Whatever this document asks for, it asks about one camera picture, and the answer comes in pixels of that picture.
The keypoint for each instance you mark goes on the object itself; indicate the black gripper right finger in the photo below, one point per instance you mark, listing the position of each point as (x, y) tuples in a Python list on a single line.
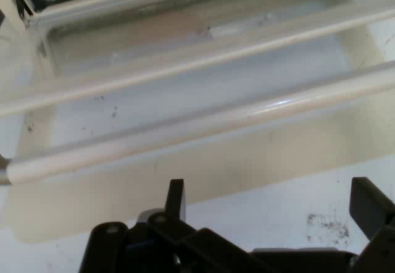
[(368, 206)]

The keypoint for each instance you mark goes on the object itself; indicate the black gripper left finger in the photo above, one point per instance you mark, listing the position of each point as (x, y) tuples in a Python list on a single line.
[(172, 214)]

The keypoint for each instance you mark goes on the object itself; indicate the cream plastic dish rack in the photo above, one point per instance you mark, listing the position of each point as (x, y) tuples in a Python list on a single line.
[(197, 100)]

